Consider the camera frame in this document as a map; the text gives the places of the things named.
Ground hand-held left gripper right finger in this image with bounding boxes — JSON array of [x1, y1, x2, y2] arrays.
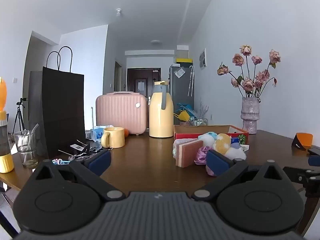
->
[[191, 149, 287, 201]]

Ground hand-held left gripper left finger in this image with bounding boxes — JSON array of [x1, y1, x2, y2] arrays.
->
[[32, 149, 126, 202]]

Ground purple satin scrunchie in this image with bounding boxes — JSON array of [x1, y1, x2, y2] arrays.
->
[[206, 164, 218, 177], [195, 146, 213, 165]]

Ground white and yellow plush dog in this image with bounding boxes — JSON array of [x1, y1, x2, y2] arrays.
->
[[212, 133, 247, 161]]

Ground white round sponge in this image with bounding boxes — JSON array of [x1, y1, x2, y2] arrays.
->
[[198, 133, 215, 147]]

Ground pink sponge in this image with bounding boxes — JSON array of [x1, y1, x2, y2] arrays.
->
[[175, 140, 203, 168]]

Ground red cardboard box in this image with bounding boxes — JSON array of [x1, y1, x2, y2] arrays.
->
[[174, 125, 250, 145]]

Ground orange and black box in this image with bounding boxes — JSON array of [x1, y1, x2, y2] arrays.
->
[[291, 132, 313, 151]]

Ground black packet with white label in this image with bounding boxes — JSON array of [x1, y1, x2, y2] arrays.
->
[[58, 139, 100, 156]]

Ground yellow mug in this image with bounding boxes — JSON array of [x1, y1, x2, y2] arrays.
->
[[101, 127, 125, 149]]

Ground blue tissue pack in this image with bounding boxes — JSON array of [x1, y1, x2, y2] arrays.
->
[[90, 126, 114, 142]]

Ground pink suitcase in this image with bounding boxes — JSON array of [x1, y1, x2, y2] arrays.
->
[[96, 92, 148, 136]]

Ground white dried twigs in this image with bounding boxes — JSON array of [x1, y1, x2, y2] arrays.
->
[[199, 102, 209, 119]]

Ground purple textured vase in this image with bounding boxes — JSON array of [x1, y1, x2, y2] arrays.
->
[[241, 97, 261, 135]]

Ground yellow plastic item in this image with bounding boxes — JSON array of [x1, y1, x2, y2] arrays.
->
[[174, 110, 189, 121]]

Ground blue plastic item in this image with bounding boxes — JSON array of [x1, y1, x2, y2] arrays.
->
[[176, 102, 194, 117]]

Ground black paper bag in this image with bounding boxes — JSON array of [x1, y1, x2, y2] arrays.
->
[[28, 46, 86, 158]]

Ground yellow thermos jug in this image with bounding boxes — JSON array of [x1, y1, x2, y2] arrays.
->
[[149, 81, 174, 138]]

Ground clear glass cup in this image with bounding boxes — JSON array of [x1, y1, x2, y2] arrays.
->
[[14, 130, 38, 168]]

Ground grey refrigerator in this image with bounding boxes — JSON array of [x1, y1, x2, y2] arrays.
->
[[169, 64, 195, 125]]

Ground bunch of dried pink roses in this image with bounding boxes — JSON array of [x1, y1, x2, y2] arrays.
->
[[217, 45, 282, 98]]

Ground folded clear umbrella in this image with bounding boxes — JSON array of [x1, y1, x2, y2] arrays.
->
[[188, 65, 195, 97]]

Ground grey interior door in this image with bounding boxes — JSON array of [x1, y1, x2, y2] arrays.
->
[[114, 60, 123, 92]]

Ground black tripod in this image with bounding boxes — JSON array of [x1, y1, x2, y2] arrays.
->
[[12, 97, 28, 134]]

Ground orange and yellow bottle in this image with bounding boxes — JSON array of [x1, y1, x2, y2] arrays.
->
[[0, 77, 14, 174]]

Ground white box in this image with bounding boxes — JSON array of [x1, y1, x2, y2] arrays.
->
[[177, 44, 189, 59]]

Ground wire rack with bottles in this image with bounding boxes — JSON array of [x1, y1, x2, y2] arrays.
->
[[190, 117, 208, 126]]

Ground white wall panel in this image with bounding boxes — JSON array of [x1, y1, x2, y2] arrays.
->
[[199, 48, 208, 69]]

